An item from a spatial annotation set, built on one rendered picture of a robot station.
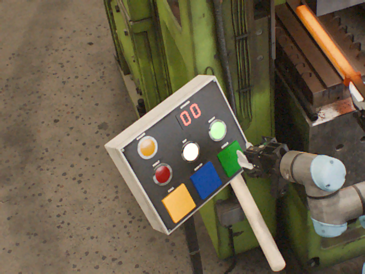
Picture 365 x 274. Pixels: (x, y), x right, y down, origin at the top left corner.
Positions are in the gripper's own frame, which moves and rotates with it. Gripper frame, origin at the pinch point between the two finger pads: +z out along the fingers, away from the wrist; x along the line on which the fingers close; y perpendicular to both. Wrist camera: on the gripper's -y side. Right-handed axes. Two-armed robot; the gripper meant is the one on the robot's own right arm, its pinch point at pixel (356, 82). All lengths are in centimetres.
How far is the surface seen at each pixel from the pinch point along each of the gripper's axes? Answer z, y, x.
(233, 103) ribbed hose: 14.6, 8.2, -33.6
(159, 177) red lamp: -18, -9, -65
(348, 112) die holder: -3.1, 8.7, -3.2
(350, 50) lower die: 13.7, 0.8, 5.4
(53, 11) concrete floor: 213, 100, -78
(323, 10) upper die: 2.7, -28.6, -10.4
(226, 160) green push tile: -14.0, -1.9, -45.9
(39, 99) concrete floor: 143, 100, -99
